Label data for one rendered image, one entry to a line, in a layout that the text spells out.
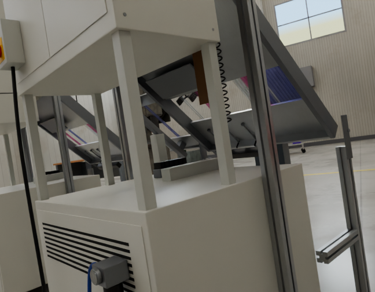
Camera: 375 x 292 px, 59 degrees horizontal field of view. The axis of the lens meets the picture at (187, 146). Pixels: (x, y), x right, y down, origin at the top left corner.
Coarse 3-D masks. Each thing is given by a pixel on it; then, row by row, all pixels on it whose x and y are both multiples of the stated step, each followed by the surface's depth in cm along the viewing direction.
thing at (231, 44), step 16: (224, 0) 102; (224, 16) 107; (224, 32) 113; (224, 48) 119; (240, 48) 116; (176, 64) 137; (192, 64) 133; (224, 64) 126; (240, 64) 122; (272, 64) 116; (160, 80) 144; (176, 80) 139; (192, 80) 135; (160, 96) 154; (176, 96) 156
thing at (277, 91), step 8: (272, 72) 121; (280, 72) 119; (232, 80) 133; (240, 80) 131; (272, 80) 124; (280, 80) 122; (288, 80) 121; (240, 88) 135; (248, 88) 133; (272, 88) 128; (280, 88) 126; (288, 88) 124; (248, 96) 137; (272, 96) 132; (280, 96) 130; (288, 96) 128; (296, 96) 126
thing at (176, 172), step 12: (348, 132) 127; (348, 144) 127; (204, 156) 185; (348, 156) 126; (156, 168) 136; (168, 168) 118; (180, 168) 120; (192, 168) 124; (204, 168) 128; (216, 168) 132; (168, 180) 117; (336, 240) 119; (348, 240) 120; (324, 252) 109; (336, 252) 114
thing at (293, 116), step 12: (276, 108) 135; (288, 108) 132; (300, 108) 129; (204, 120) 164; (228, 120) 156; (240, 120) 152; (252, 120) 148; (276, 120) 141; (288, 120) 138; (300, 120) 135; (312, 120) 132; (204, 132) 174; (240, 132) 160; (252, 132) 156; (276, 132) 149; (288, 132) 145; (300, 132) 142
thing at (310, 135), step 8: (280, 136) 149; (288, 136) 146; (296, 136) 142; (304, 136) 139; (312, 136) 136; (320, 136) 134; (328, 136) 131; (232, 144) 169; (240, 144) 165; (248, 144) 160; (256, 144) 156
